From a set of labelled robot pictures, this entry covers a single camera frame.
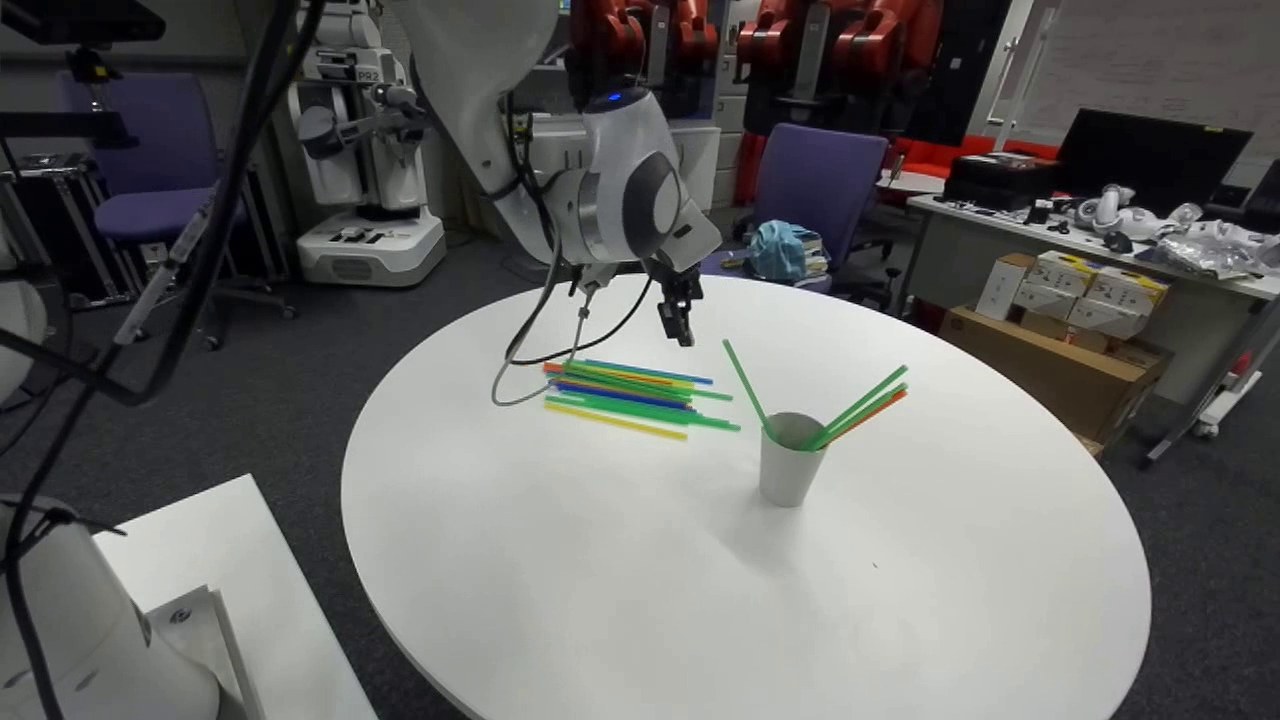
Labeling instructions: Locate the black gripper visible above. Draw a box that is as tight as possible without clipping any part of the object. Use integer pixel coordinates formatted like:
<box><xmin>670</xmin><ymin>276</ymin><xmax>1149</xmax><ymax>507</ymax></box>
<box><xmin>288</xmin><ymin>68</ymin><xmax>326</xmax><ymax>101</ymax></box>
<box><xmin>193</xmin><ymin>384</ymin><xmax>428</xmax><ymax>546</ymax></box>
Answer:
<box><xmin>652</xmin><ymin>263</ymin><xmax>707</xmax><ymax>352</ymax></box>

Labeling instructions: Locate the white ceramic mug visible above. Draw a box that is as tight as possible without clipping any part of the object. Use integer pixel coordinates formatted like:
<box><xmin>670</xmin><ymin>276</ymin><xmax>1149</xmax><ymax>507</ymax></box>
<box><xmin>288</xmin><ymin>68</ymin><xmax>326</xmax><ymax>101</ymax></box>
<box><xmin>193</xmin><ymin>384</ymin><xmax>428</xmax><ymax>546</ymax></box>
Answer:
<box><xmin>757</xmin><ymin>409</ymin><xmax>832</xmax><ymax>511</ymax></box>

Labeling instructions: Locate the yellow plastic straw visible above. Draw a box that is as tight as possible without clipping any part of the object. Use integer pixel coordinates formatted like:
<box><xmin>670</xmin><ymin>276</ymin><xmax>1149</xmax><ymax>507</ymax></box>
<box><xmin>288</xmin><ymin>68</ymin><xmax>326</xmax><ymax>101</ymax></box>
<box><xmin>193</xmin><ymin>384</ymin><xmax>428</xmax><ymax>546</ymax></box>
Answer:
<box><xmin>538</xmin><ymin>398</ymin><xmax>696</xmax><ymax>443</ymax></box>
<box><xmin>547</xmin><ymin>363</ymin><xmax>699</xmax><ymax>394</ymax></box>

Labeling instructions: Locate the crumpled blue cloth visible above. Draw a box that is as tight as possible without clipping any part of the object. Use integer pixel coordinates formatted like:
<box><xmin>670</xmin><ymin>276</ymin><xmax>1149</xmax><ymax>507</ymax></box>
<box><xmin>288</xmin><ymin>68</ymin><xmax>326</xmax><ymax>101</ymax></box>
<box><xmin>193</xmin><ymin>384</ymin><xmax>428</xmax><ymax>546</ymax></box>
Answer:
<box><xmin>744</xmin><ymin>215</ymin><xmax>832</xmax><ymax>289</ymax></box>

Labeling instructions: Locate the lime plastic straw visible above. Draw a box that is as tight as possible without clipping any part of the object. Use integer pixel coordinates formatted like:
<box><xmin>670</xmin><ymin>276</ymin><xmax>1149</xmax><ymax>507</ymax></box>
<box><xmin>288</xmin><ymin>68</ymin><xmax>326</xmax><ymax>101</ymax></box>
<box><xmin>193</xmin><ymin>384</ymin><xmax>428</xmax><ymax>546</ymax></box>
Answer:
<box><xmin>813</xmin><ymin>360</ymin><xmax>918</xmax><ymax>443</ymax></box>

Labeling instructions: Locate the purple office chair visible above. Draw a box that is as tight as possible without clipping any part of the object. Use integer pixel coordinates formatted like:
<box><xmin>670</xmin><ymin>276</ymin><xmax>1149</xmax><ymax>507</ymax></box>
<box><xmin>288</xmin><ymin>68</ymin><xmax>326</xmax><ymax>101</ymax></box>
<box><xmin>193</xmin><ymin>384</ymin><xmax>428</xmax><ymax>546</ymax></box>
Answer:
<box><xmin>737</xmin><ymin>118</ymin><xmax>895</xmax><ymax>304</ymax></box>
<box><xmin>57</xmin><ymin>68</ymin><xmax>233</xmax><ymax>292</ymax></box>

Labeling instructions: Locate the white office desk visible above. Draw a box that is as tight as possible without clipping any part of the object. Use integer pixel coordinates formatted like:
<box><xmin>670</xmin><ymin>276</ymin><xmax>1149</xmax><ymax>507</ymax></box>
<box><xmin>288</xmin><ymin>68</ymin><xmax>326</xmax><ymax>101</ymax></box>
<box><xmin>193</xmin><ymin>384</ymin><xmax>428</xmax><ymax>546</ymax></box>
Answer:
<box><xmin>899</xmin><ymin>193</ymin><xmax>1280</xmax><ymax>462</ymax></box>

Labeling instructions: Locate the red flat tray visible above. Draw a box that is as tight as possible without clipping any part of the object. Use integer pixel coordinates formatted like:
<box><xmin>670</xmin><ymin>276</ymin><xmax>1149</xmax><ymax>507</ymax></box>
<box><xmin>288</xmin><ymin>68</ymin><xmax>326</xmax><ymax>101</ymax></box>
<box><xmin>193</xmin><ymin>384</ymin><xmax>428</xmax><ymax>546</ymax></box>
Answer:
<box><xmin>888</xmin><ymin>130</ymin><xmax>1073</xmax><ymax>175</ymax></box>

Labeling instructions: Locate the red industrial robot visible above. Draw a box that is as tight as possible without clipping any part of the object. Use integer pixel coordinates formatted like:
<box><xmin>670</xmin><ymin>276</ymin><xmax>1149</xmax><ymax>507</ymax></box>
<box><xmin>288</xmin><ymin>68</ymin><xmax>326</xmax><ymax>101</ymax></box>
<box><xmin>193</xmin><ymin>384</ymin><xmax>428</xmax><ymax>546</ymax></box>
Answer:
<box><xmin>573</xmin><ymin>0</ymin><xmax>725</xmax><ymax>70</ymax></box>
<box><xmin>733</xmin><ymin>0</ymin><xmax>944</xmax><ymax>90</ymax></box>

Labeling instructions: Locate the white gray mobile robot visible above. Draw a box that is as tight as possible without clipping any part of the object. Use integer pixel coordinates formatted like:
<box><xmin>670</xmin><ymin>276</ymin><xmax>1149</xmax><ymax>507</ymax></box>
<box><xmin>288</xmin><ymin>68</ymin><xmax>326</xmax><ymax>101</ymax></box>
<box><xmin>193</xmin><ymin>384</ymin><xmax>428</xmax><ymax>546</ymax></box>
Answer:
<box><xmin>286</xmin><ymin>0</ymin><xmax>454</xmax><ymax>292</ymax></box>

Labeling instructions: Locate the white carton box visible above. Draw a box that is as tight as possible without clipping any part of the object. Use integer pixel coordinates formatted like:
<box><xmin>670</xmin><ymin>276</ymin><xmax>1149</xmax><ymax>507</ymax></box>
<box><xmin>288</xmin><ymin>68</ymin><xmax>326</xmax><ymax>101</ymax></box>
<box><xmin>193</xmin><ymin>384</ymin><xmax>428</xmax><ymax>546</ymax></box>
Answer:
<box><xmin>976</xmin><ymin>250</ymin><xmax>1035</xmax><ymax>325</ymax></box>

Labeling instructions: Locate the black equipment case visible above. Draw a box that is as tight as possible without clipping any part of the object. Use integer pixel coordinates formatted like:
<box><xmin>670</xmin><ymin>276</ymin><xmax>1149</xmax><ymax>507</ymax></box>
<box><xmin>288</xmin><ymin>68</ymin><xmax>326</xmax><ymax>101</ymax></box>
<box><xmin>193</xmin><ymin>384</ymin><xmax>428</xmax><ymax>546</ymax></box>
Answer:
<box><xmin>940</xmin><ymin>151</ymin><xmax>1073</xmax><ymax>213</ymax></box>

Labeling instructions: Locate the brown cardboard box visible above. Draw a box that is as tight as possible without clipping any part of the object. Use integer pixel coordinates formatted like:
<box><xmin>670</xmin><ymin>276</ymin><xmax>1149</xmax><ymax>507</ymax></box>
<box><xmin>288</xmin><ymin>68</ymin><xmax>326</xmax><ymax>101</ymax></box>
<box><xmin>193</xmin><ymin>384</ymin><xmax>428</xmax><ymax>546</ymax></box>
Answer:
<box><xmin>936</xmin><ymin>304</ymin><xmax>1178</xmax><ymax>451</ymax></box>

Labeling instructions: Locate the white plastic bag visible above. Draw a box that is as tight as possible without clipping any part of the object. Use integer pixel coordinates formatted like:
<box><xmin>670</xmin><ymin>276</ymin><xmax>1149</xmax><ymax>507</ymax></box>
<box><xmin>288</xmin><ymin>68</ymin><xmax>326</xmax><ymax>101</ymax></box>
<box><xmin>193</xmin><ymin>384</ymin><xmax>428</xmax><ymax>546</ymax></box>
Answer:
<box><xmin>1077</xmin><ymin>184</ymin><xmax>1165</xmax><ymax>254</ymax></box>

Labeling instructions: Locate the white robot stand platform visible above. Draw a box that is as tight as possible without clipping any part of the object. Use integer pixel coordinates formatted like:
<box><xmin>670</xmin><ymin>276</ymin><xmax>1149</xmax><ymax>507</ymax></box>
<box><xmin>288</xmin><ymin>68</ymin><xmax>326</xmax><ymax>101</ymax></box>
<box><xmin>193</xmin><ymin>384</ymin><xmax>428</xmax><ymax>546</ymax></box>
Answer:
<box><xmin>89</xmin><ymin>472</ymin><xmax>380</xmax><ymax>720</ymax></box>

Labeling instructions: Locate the black computer monitor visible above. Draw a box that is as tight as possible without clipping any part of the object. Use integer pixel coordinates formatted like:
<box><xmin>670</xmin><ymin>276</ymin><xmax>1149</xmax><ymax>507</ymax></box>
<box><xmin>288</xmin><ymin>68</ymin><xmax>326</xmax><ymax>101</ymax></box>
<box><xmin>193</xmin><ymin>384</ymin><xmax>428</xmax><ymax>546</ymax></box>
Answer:
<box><xmin>1056</xmin><ymin>102</ymin><xmax>1257</xmax><ymax>203</ymax></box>

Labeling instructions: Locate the silver plastic bag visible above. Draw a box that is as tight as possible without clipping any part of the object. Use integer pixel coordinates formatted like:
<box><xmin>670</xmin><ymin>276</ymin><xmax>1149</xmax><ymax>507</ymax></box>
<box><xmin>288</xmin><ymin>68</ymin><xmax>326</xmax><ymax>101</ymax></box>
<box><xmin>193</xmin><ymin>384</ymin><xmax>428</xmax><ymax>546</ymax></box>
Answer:
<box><xmin>1152</xmin><ymin>213</ymin><xmax>1280</xmax><ymax>278</ymax></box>

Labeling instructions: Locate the small black monitor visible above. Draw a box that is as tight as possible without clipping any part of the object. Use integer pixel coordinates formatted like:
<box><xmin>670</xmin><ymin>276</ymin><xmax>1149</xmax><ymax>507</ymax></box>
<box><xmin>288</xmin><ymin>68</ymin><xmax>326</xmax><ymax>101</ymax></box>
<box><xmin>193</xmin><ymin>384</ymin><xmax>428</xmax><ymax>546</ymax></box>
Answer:
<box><xmin>1236</xmin><ymin>156</ymin><xmax>1280</xmax><ymax>231</ymax></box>

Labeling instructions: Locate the wrist camera mount plate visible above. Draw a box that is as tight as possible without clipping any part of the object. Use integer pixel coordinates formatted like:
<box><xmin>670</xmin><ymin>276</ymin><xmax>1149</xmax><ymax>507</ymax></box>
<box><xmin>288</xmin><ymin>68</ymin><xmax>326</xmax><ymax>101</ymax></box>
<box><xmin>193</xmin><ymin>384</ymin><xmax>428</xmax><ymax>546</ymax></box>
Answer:
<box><xmin>648</xmin><ymin>197</ymin><xmax>729</xmax><ymax>278</ymax></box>

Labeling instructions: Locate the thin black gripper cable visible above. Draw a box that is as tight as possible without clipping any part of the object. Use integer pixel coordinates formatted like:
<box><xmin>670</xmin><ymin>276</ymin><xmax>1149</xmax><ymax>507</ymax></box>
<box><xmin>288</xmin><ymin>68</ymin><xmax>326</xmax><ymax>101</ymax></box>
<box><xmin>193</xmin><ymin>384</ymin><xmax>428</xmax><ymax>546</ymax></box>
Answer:
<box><xmin>488</xmin><ymin>250</ymin><xmax>661</xmax><ymax>413</ymax></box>

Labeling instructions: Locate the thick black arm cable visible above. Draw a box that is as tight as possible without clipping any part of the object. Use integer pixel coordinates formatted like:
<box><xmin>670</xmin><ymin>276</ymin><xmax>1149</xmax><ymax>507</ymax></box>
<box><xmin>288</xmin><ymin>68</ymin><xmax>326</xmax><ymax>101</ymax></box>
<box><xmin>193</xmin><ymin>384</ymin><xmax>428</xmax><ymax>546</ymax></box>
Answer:
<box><xmin>0</xmin><ymin>0</ymin><xmax>308</xmax><ymax>720</ymax></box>

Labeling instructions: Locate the gray metal bracket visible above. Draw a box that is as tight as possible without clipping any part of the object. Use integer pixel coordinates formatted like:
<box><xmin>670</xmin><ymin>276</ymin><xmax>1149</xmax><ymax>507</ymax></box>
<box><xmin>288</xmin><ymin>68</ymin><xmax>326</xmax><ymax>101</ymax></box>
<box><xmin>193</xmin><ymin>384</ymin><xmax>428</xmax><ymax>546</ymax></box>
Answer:
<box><xmin>137</xmin><ymin>578</ymin><xmax>258</xmax><ymax>720</ymax></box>

